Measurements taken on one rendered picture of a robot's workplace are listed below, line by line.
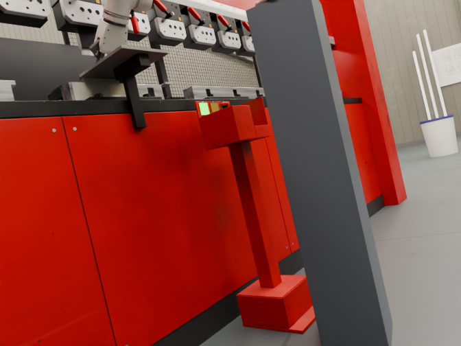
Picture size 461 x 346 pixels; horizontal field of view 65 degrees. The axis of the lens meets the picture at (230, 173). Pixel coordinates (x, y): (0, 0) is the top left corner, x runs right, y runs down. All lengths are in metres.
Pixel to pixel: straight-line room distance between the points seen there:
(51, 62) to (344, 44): 2.15
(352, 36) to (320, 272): 2.34
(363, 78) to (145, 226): 2.28
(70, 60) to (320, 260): 1.50
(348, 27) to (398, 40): 8.20
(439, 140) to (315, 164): 5.44
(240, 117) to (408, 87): 10.03
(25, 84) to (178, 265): 1.07
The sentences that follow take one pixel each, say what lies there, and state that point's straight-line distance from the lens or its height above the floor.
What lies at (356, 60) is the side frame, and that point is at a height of 1.16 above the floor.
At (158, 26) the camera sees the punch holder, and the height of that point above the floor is 1.21.
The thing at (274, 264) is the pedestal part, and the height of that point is 0.20.
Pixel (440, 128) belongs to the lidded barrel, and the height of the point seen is 0.42.
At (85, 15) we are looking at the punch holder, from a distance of 1.45.
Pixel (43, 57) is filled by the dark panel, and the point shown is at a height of 1.27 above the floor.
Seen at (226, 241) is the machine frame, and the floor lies 0.30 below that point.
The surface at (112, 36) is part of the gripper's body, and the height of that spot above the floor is 1.09.
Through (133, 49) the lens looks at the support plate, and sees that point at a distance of 1.19.
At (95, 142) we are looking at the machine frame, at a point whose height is 0.74.
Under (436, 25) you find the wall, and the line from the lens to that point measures 11.42.
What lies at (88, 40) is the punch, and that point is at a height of 1.13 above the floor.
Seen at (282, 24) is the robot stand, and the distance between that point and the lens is 1.06.
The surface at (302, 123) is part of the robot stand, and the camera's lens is 1.01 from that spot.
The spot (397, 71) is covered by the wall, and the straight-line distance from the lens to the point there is 11.21.
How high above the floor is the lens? 0.59
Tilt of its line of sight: 1 degrees down
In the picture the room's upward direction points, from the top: 13 degrees counter-clockwise
